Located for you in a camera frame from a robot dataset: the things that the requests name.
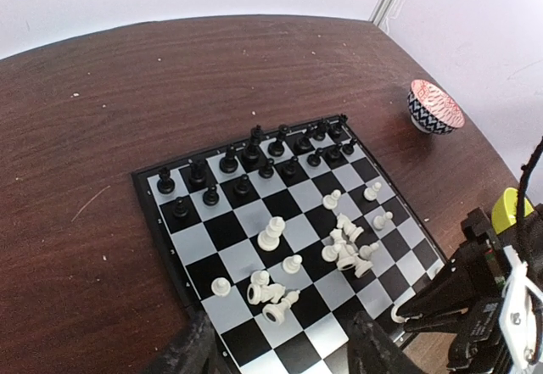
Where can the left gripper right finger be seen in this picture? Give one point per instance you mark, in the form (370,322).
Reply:
(370,350)

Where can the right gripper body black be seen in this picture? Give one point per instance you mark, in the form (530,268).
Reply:
(480,347)

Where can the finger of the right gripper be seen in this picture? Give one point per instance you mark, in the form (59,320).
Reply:
(444,321)
(449,290)

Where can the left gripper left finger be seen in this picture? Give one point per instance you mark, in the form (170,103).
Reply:
(192,350)

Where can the black white chessboard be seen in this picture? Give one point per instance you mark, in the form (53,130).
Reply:
(288,310)

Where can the white pawn chess piece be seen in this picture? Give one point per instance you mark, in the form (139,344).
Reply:
(220,287)

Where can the cluster white chess piece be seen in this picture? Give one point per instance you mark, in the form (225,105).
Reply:
(343,252)

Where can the white king chess piece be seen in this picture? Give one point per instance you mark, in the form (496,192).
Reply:
(269,239)

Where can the black pawn chess piece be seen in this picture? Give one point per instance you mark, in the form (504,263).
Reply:
(180,210)

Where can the black rook chess piece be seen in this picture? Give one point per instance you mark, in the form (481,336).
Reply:
(165,184)

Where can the yellow-green bowl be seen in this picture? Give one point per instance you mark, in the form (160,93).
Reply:
(503,214)

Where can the patterned blue red bowl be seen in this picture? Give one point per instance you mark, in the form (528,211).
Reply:
(432,110)

